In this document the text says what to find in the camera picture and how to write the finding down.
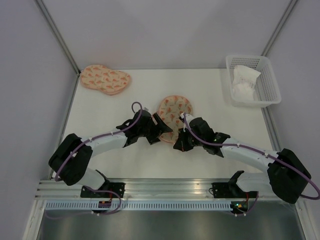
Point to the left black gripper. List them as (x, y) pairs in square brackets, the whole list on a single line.
[(159, 129)]

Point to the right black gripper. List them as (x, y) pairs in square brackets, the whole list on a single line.
[(180, 144)]

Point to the floral mesh laundry bag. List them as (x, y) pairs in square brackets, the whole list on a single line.
[(170, 110)]

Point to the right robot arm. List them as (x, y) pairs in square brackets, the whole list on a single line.
[(280, 172)]

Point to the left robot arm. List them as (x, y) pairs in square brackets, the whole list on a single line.
[(71, 159)]

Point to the white bra in basket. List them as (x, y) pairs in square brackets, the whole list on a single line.
[(244, 82)]

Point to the white perforated plastic basket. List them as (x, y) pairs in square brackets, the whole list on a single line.
[(266, 90)]

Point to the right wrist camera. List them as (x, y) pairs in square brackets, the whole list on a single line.
[(186, 119)]

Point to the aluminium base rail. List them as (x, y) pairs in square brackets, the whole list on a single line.
[(136, 189)]

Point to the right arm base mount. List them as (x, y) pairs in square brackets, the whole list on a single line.
[(224, 190)]

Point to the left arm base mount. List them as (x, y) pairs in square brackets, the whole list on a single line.
[(109, 195)]

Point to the white slotted cable duct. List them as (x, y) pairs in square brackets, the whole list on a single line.
[(140, 205)]

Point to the left aluminium frame post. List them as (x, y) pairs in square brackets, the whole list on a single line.
[(57, 34)]

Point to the aluminium frame post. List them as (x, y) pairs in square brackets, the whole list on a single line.
[(280, 26), (57, 34)]

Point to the right aluminium frame post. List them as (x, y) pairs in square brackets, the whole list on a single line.
[(280, 26)]

